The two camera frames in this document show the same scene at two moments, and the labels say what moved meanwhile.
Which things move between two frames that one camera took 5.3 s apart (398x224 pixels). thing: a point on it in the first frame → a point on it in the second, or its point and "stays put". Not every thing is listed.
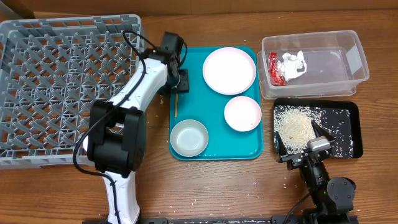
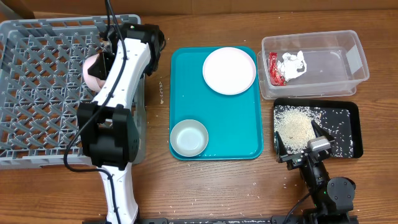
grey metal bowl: [189, 138] stays put
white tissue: [291, 65] stays put
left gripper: [185, 86] → [106, 60]
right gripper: [298, 156] stays put
